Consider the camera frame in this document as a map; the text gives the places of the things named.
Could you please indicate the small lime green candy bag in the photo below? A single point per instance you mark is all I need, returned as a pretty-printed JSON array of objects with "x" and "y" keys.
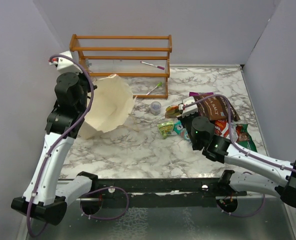
[{"x": 166, "y": 128}]

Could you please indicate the orange brown snack packet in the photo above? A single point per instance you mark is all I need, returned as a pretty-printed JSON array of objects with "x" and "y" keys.
[{"x": 172, "y": 112}]

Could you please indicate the teal mint candy bag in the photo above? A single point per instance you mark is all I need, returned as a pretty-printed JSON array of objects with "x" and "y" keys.
[{"x": 181, "y": 131}]

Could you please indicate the beige paper bag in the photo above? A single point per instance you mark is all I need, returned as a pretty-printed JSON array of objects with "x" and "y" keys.
[{"x": 112, "y": 104}]

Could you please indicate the purple snack bag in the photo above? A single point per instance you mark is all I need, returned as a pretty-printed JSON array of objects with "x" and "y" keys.
[{"x": 196, "y": 94}]

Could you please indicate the brown sea salt chip bag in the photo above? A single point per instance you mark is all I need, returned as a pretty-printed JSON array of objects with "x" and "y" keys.
[{"x": 215, "y": 108}]

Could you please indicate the red Doritos bag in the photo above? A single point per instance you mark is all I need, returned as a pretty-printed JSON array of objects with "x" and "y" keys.
[{"x": 222, "y": 130}]

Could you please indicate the green snack bag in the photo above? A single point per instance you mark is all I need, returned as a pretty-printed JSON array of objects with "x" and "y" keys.
[{"x": 244, "y": 138}]

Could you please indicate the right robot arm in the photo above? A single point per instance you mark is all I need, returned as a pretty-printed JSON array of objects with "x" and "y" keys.
[{"x": 271, "y": 176}]

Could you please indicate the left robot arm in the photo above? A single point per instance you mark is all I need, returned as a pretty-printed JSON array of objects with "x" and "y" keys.
[{"x": 43, "y": 200}]

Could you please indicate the small clear plastic cup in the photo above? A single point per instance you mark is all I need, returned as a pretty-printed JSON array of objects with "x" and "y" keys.
[{"x": 155, "y": 108}]

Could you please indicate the green capped white marker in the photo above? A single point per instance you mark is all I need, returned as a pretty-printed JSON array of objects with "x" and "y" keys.
[{"x": 155, "y": 87}]

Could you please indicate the pink capped white marker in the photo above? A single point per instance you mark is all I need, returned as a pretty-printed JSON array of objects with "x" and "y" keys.
[{"x": 152, "y": 65}]

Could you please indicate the wooden two-tier shelf rack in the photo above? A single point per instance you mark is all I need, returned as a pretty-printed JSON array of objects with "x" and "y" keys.
[{"x": 104, "y": 55}]

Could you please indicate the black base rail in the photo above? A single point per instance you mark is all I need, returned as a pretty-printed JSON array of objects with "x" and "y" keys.
[{"x": 117, "y": 193}]

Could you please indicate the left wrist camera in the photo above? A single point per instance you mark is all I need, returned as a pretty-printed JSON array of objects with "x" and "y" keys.
[{"x": 64, "y": 65}]

